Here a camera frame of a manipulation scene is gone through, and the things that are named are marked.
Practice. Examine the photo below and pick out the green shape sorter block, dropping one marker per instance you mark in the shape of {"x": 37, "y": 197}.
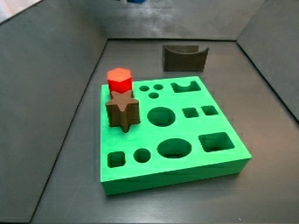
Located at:
{"x": 183, "y": 142}

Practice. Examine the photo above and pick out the black cradle fixture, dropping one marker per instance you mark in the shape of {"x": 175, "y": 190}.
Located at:
{"x": 183, "y": 58}

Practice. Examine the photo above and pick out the brown star peg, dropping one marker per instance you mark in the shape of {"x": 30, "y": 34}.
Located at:
{"x": 123, "y": 110}

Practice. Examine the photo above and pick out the blue oval cylinder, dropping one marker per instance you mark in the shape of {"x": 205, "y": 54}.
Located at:
{"x": 131, "y": 1}

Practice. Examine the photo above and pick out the red hexagonal peg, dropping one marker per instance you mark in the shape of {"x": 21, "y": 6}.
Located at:
{"x": 119, "y": 79}

